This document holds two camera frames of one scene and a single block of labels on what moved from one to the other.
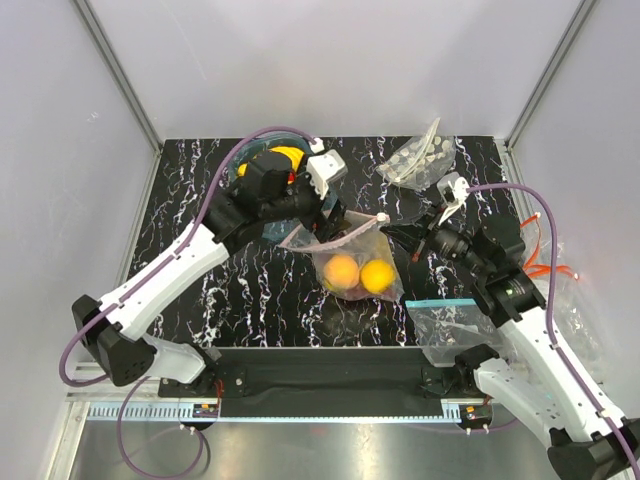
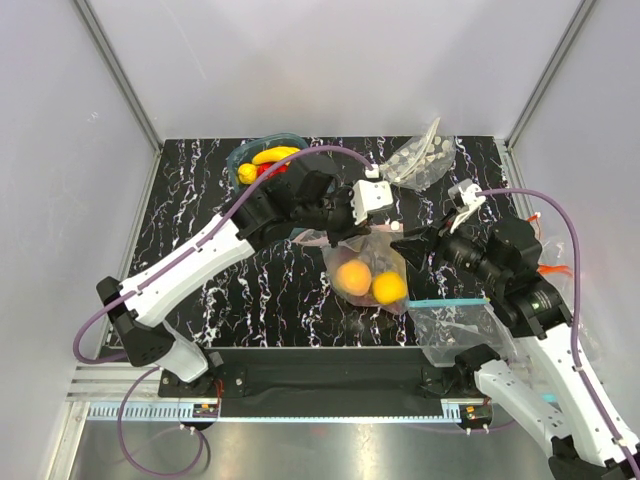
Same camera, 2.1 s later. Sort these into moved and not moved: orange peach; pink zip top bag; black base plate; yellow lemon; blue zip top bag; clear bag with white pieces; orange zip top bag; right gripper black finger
Moved: right gripper black finger; yellow lemon; orange peach; pink zip top bag
Not moved: clear bag with white pieces; black base plate; orange zip top bag; blue zip top bag
